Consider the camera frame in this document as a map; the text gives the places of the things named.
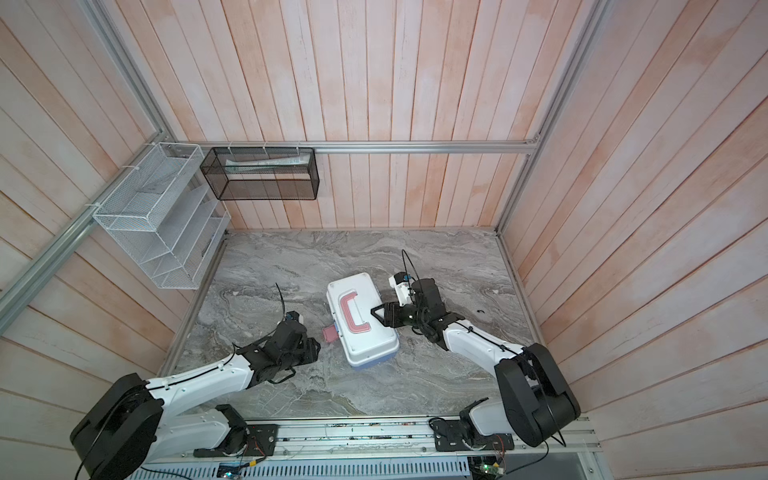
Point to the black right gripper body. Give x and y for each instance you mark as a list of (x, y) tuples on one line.
[(408, 315)]

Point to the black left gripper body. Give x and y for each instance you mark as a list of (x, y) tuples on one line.
[(305, 353)]

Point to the pink tool box latch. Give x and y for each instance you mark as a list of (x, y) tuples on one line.
[(330, 334)]

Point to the pink tool box handle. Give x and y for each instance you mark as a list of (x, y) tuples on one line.
[(351, 315)]

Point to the blue tool box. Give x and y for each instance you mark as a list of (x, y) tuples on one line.
[(373, 361)]

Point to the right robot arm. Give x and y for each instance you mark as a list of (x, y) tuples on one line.
[(536, 402)]

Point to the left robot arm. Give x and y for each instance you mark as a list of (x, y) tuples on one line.
[(139, 420)]

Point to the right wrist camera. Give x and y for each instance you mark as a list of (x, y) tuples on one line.
[(401, 284)]

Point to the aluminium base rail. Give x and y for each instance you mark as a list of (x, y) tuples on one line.
[(413, 447)]

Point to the black wire mesh basket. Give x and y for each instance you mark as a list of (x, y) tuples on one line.
[(262, 173)]

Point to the white wire mesh shelf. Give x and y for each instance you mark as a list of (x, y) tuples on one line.
[(170, 227)]

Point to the aluminium frame rail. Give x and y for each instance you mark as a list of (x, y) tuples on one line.
[(36, 275)]

